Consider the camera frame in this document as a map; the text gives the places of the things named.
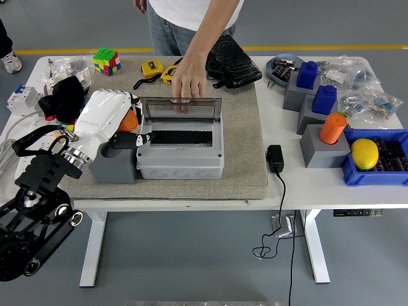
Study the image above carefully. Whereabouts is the black cloth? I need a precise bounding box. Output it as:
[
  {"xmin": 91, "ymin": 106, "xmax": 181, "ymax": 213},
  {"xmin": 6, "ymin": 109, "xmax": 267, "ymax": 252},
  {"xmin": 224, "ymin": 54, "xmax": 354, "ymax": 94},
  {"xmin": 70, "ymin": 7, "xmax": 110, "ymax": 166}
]
[{"xmin": 37, "ymin": 75, "xmax": 90, "ymax": 124}]

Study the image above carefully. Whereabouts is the grey electrical box with lid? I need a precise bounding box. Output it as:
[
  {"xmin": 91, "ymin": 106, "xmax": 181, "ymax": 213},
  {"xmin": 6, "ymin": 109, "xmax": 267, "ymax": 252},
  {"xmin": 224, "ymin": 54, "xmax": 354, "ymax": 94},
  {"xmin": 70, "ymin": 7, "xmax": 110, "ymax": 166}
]
[{"xmin": 136, "ymin": 96, "xmax": 226, "ymax": 180}]

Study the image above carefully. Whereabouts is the white power strip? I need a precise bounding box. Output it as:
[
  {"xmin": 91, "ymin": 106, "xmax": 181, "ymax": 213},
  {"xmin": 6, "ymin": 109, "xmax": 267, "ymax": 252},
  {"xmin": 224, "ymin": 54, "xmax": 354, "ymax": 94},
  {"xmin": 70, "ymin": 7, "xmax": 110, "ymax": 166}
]
[{"xmin": 14, "ymin": 116, "xmax": 64, "ymax": 179}]

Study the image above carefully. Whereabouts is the yellow lemon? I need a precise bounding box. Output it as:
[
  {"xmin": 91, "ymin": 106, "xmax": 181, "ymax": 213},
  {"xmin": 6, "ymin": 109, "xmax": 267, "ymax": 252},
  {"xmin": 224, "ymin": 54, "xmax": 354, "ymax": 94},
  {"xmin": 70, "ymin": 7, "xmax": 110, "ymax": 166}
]
[{"xmin": 351, "ymin": 138, "xmax": 380, "ymax": 171}]

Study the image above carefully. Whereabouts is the blue plastic bin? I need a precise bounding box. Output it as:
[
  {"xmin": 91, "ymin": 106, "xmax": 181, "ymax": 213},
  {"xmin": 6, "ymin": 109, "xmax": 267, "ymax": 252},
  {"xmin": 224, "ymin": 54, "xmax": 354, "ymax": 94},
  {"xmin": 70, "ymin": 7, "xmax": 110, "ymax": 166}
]
[{"xmin": 341, "ymin": 128, "xmax": 408, "ymax": 187}]

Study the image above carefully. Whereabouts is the glossy black pouch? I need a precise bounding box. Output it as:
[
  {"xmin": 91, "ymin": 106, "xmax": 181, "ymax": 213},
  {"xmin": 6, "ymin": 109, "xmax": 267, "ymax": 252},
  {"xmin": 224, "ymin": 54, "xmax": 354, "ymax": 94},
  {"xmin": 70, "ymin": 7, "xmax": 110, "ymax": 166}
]
[{"xmin": 203, "ymin": 34, "xmax": 263, "ymax": 90}]

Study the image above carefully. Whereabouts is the blue square battery block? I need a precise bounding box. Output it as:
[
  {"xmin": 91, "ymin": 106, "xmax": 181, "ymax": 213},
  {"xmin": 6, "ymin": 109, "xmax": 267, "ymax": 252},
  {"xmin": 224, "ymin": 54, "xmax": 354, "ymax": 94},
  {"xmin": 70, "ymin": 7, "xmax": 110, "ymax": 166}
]
[
  {"xmin": 296, "ymin": 61, "xmax": 321, "ymax": 89},
  {"xmin": 311, "ymin": 84, "xmax": 338, "ymax": 116}
]

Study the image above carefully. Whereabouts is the person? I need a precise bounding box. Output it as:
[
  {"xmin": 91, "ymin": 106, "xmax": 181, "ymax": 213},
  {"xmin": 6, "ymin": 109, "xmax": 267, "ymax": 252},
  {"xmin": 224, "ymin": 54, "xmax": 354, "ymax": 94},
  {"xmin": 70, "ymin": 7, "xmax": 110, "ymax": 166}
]
[{"xmin": 147, "ymin": 0, "xmax": 245, "ymax": 57}]

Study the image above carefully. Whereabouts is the large Rubik's cube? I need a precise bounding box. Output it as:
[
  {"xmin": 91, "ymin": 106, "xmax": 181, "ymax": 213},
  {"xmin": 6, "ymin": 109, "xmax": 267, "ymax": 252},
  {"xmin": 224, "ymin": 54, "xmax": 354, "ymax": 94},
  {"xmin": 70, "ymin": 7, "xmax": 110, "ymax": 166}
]
[{"xmin": 92, "ymin": 47, "xmax": 122, "ymax": 77}]

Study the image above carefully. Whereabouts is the white table leg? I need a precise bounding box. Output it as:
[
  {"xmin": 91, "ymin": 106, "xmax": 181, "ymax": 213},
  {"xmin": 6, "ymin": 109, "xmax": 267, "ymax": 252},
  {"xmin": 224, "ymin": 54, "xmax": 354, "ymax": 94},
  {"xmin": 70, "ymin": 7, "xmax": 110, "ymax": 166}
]
[
  {"xmin": 78, "ymin": 211, "xmax": 108, "ymax": 288},
  {"xmin": 299, "ymin": 209, "xmax": 332, "ymax": 284}
]

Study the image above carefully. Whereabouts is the blue-grey dish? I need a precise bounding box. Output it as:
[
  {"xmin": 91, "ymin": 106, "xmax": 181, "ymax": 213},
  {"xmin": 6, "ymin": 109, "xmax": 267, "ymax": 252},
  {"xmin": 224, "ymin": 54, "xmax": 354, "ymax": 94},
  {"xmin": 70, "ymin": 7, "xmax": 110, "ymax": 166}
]
[{"xmin": 265, "ymin": 53, "xmax": 307, "ymax": 87}]

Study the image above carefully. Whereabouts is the black table control panel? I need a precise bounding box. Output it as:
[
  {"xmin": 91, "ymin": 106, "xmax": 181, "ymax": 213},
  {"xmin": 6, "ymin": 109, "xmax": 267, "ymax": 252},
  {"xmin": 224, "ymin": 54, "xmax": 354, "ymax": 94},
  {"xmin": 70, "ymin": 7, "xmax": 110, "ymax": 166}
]
[{"xmin": 333, "ymin": 208, "xmax": 384, "ymax": 218}]

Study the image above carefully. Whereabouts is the black hanging cable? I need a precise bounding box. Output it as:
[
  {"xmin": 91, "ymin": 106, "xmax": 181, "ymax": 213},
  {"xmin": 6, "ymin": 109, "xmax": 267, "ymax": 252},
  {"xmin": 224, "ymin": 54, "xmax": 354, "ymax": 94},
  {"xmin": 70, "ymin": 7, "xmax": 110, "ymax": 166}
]
[{"xmin": 288, "ymin": 209, "xmax": 297, "ymax": 306}]

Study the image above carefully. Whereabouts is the person's left hand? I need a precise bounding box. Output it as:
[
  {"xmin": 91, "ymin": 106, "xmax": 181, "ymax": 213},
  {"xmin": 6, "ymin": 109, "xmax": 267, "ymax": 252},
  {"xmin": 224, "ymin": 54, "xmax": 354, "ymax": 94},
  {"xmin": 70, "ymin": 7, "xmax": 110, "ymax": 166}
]
[{"xmin": 171, "ymin": 54, "xmax": 208, "ymax": 115}]

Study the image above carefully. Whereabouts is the orange cylinder battery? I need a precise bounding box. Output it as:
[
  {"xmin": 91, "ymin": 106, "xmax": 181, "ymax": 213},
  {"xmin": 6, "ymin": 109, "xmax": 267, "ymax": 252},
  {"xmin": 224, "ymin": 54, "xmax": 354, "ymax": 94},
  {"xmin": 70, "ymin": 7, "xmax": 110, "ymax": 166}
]
[
  {"xmin": 119, "ymin": 110, "xmax": 140, "ymax": 133},
  {"xmin": 319, "ymin": 113, "xmax": 347, "ymax": 145}
]

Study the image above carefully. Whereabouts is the grey-brown mat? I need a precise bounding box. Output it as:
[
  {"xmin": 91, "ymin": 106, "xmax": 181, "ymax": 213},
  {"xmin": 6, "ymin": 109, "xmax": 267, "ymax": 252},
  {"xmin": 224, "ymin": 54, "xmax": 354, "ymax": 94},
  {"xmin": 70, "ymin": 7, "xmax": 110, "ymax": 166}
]
[{"xmin": 59, "ymin": 55, "xmax": 269, "ymax": 201}]

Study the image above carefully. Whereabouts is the white circuit breaker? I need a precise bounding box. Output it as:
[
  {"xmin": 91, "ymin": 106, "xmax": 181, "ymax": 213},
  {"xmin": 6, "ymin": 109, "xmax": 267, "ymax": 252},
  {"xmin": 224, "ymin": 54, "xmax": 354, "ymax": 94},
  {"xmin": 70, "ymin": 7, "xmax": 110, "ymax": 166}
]
[{"xmin": 6, "ymin": 84, "xmax": 44, "ymax": 116}]

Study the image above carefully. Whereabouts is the yellow tape measure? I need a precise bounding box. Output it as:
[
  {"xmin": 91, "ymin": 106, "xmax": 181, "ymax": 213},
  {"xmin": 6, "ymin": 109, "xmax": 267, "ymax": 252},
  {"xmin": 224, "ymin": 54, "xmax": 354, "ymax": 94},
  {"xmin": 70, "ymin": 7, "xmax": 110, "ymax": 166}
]
[
  {"xmin": 133, "ymin": 60, "xmax": 166, "ymax": 91},
  {"xmin": 161, "ymin": 65, "xmax": 179, "ymax": 84}
]

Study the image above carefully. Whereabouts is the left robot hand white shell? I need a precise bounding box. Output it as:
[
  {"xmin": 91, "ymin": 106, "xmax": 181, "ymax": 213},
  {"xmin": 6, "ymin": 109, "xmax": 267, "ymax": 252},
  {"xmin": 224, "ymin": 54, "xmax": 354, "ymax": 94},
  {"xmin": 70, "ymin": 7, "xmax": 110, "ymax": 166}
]
[{"xmin": 70, "ymin": 89, "xmax": 157, "ymax": 161}]

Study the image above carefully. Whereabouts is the person's leg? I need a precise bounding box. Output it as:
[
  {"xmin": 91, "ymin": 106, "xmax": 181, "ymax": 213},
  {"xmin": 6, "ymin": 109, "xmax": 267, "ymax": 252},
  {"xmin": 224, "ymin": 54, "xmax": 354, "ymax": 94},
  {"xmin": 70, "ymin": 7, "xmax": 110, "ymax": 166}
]
[{"xmin": 0, "ymin": 18, "xmax": 23, "ymax": 74}]

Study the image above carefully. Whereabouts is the black cylindrical capacitor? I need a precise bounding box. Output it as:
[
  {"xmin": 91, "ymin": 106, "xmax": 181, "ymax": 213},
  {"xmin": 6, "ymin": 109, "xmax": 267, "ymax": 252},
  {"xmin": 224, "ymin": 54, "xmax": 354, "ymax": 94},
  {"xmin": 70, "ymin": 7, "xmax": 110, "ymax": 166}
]
[
  {"xmin": 390, "ymin": 140, "xmax": 408, "ymax": 160},
  {"xmin": 374, "ymin": 137, "xmax": 391, "ymax": 157},
  {"xmin": 375, "ymin": 159, "xmax": 401, "ymax": 173}
]

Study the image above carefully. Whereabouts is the grey holder block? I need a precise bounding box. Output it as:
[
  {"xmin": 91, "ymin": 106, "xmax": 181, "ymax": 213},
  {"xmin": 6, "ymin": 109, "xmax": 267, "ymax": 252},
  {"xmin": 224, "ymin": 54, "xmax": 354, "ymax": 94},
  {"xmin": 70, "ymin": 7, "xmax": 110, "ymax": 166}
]
[
  {"xmin": 89, "ymin": 142, "xmax": 140, "ymax": 185},
  {"xmin": 296, "ymin": 94, "xmax": 339, "ymax": 136},
  {"xmin": 299, "ymin": 124, "xmax": 351, "ymax": 169},
  {"xmin": 282, "ymin": 71, "xmax": 321, "ymax": 112}
]

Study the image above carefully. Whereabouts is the black adapter cord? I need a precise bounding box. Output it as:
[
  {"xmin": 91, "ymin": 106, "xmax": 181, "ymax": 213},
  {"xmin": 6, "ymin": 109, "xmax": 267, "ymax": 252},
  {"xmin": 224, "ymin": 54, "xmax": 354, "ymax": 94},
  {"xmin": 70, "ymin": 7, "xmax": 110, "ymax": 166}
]
[{"xmin": 252, "ymin": 171, "xmax": 288, "ymax": 259}]

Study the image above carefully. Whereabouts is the clear plastic parts bag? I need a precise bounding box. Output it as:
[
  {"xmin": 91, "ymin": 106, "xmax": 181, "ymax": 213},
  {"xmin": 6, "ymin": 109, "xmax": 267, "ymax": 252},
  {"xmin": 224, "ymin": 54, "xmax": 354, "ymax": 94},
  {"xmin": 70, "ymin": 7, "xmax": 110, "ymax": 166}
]
[
  {"xmin": 350, "ymin": 68, "xmax": 383, "ymax": 94},
  {"xmin": 47, "ymin": 55, "xmax": 96, "ymax": 95},
  {"xmin": 320, "ymin": 54, "xmax": 367, "ymax": 90},
  {"xmin": 337, "ymin": 85, "xmax": 404, "ymax": 125}
]

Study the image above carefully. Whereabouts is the black power adapter plug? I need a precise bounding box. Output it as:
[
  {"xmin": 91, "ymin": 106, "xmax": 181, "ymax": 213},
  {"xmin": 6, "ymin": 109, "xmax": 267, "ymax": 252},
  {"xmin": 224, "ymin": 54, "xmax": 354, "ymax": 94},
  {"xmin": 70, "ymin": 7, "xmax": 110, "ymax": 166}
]
[{"xmin": 266, "ymin": 144, "xmax": 285, "ymax": 174}]

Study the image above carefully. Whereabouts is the small Rubik's cube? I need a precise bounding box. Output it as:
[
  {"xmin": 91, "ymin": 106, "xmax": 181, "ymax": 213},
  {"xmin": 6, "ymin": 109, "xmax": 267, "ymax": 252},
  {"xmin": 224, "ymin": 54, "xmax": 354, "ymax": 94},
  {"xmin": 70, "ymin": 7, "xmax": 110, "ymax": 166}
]
[{"xmin": 54, "ymin": 120, "xmax": 77, "ymax": 138}]

